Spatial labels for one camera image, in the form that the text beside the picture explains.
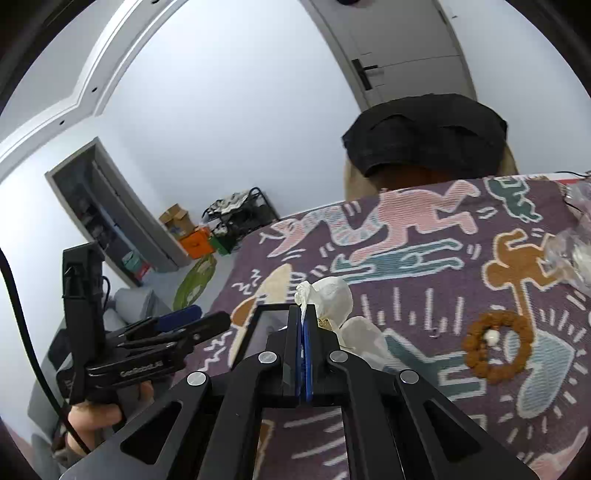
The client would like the brown bead bracelet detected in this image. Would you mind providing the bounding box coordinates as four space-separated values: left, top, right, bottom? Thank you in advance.
463 311 535 381

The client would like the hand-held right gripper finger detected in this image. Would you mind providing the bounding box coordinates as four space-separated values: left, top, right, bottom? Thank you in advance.
305 304 536 480
60 304 303 480

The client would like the orange box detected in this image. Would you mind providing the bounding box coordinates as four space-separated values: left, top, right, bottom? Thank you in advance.
180 231 217 259

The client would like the black square box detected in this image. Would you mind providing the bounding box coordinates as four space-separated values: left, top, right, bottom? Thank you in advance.
229 302 296 370

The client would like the clear plastic bag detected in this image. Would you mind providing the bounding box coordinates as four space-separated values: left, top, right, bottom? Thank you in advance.
540 178 591 296

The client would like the grey closet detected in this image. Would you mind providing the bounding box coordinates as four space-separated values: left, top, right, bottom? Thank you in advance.
45 137 192 288

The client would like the open cardboard box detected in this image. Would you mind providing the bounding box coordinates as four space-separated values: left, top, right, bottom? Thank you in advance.
159 204 197 241

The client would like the black door handle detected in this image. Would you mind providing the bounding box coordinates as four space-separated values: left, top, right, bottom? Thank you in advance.
351 58 379 90

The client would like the printed woven blanket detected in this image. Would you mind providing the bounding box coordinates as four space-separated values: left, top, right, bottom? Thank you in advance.
168 173 591 480

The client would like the grey door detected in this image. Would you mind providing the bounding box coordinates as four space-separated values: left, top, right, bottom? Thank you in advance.
307 0 478 114

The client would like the black jacket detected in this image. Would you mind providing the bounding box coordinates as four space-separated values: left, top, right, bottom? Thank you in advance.
342 93 509 178

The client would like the black shoe rack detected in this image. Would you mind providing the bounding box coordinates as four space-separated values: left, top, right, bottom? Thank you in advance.
202 187 280 252

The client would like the green floor mat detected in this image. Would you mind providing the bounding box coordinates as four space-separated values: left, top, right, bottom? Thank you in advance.
173 254 218 312

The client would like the white tissue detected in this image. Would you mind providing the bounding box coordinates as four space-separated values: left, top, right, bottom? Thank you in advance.
295 276 393 370

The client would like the person's left hand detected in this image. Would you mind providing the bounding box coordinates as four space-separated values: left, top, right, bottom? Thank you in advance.
67 382 155 435

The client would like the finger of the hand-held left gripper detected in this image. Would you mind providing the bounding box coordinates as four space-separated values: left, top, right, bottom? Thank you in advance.
108 311 232 358
115 305 204 340

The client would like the black cable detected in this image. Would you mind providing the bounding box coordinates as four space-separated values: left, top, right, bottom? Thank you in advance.
0 247 93 455

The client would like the tan chair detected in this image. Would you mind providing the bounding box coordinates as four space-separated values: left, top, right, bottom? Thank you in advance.
342 150 518 204

